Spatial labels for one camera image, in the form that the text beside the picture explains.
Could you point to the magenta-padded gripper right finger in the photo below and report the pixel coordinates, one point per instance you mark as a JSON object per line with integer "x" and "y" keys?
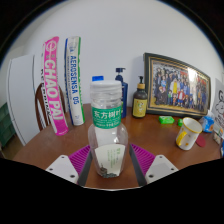
{"x": 161, "y": 166}

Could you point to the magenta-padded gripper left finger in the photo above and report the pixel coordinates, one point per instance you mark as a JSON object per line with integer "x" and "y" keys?
{"x": 63, "y": 166}

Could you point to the clear green-labelled drink bottle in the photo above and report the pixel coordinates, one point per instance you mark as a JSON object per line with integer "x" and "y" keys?
{"x": 107, "y": 140}

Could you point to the small green box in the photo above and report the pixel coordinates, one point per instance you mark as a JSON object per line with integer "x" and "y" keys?
{"x": 166, "y": 120}
{"x": 180, "y": 122}

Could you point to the flat round red coaster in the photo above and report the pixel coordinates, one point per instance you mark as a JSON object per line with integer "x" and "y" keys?
{"x": 201, "y": 141}

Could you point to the brown wooden chair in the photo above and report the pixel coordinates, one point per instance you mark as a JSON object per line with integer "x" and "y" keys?
{"x": 40, "y": 110}

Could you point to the amber yellow-labelled pump bottle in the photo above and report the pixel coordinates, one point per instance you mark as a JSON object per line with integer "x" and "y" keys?
{"x": 139, "y": 105}

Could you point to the green crate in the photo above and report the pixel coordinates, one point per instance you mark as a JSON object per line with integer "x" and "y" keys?
{"x": 6, "y": 125}

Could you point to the pink shuttlecock tube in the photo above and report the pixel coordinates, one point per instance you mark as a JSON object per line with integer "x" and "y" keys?
{"x": 54, "y": 90}

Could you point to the white cabinet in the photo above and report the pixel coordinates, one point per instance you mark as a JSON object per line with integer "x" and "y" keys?
{"x": 21, "y": 100}

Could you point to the dark blue pump bottle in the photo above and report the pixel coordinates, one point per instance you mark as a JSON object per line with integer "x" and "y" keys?
{"x": 124, "y": 96}

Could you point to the dark framed group photo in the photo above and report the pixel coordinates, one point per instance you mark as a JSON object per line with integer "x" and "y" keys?
{"x": 176, "y": 86}

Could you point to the white green-blue shuttlecock tube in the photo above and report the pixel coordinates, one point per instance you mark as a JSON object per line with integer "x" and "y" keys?
{"x": 74, "y": 83}

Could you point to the white paper gift bag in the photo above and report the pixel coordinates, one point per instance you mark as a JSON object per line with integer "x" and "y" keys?
{"x": 219, "y": 103}

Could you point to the white bottle with blue cap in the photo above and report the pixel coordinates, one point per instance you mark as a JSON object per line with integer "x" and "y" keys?
{"x": 97, "y": 78}

